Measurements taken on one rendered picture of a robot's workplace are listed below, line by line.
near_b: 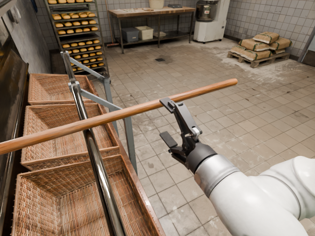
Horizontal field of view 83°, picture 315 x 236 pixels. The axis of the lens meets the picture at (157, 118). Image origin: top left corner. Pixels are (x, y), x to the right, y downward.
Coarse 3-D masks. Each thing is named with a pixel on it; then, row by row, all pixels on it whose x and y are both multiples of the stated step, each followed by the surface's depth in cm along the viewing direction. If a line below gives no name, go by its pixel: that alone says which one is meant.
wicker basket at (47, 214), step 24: (48, 168) 85; (72, 168) 92; (120, 168) 110; (24, 192) 77; (48, 192) 93; (72, 192) 100; (96, 192) 100; (120, 192) 100; (24, 216) 70; (48, 216) 83; (72, 216) 90; (96, 216) 90; (144, 216) 90
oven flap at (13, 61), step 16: (16, 64) 139; (0, 80) 105; (16, 80) 124; (0, 96) 96; (16, 96) 111; (0, 112) 88; (16, 112) 99; (0, 128) 82; (16, 128) 89; (0, 160) 71; (0, 176) 67; (0, 192) 62; (0, 208) 57; (0, 224) 54
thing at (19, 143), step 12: (216, 84) 71; (228, 84) 73; (168, 96) 63; (180, 96) 64; (192, 96) 67; (132, 108) 58; (144, 108) 59; (156, 108) 62; (84, 120) 52; (96, 120) 53; (108, 120) 55; (48, 132) 48; (60, 132) 49; (72, 132) 51; (0, 144) 45; (12, 144) 45; (24, 144) 46
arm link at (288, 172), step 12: (300, 156) 39; (276, 168) 39; (288, 168) 37; (300, 168) 35; (312, 168) 34; (288, 180) 36; (300, 180) 34; (312, 180) 34; (300, 192) 34; (312, 192) 33; (300, 204) 33; (312, 204) 33; (300, 216) 34; (312, 216) 35
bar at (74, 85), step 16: (80, 64) 120; (80, 96) 70; (96, 96) 88; (80, 112) 61; (128, 128) 107; (96, 144) 50; (128, 144) 114; (96, 160) 45; (96, 176) 42; (112, 192) 39; (112, 208) 36; (112, 224) 33
